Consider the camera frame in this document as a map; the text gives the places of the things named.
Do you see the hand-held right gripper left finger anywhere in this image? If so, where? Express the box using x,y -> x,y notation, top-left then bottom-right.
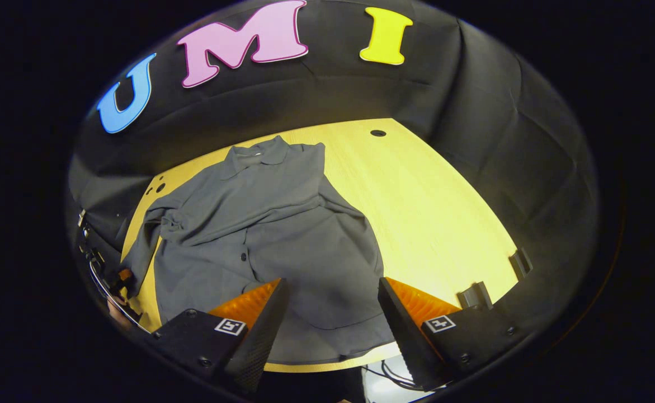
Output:
149,278 -> 290,397

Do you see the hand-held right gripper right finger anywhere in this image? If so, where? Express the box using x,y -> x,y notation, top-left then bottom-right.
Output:
378,277 -> 529,392

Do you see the grey polo shirt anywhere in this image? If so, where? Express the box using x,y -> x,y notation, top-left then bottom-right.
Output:
120,135 -> 398,364

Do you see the black table clamp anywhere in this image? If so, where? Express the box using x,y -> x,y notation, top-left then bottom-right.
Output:
457,282 -> 494,310
509,247 -> 534,280

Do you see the black backdrop cloth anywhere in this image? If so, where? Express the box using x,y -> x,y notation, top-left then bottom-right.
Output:
67,0 -> 602,336

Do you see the black cable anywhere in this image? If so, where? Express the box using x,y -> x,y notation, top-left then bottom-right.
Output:
361,361 -> 423,391

